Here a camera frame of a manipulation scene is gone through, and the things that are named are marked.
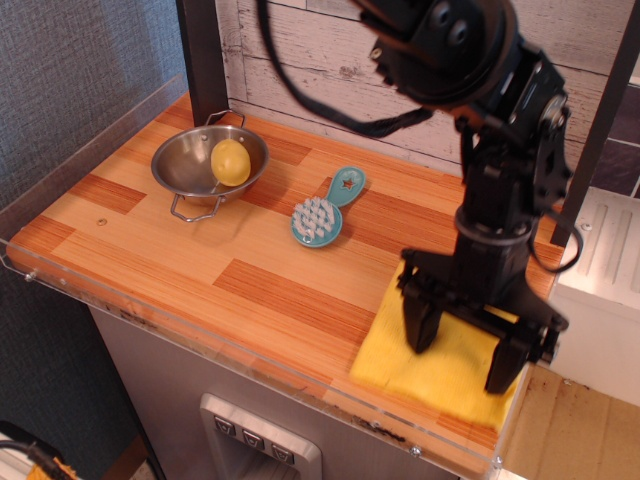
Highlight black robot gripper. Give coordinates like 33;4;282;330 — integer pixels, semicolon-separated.
398;212;568;394

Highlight yellow towel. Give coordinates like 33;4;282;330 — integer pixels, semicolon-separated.
349;279;517;432

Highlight right dark vertical post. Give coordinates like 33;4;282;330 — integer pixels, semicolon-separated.
560;0;639;224

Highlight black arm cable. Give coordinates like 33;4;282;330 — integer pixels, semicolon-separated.
254;0;434;139

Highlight clear acrylic table guard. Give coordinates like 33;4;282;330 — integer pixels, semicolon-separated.
1;99;521;479

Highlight white ridged appliance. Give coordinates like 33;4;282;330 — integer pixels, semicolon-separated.
549;187;640;405

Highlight dark vertical post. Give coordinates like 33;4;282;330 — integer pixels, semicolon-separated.
560;0;639;224
176;0;229;126

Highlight teal scrub brush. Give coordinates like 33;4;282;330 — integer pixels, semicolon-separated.
291;166;366;248

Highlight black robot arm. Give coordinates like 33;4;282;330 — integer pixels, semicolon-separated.
360;1;572;394

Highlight grey dispenser button panel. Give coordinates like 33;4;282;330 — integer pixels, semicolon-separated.
200;393;323;479

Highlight left dark vertical post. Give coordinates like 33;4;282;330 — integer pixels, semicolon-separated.
176;0;229;126

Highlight yellow potato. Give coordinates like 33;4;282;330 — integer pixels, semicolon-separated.
211;139;251;187

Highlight yellow object bottom left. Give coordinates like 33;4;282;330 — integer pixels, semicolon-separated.
26;458;77;480

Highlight steel bowl with handles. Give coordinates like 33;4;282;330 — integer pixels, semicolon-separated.
151;109;269;223

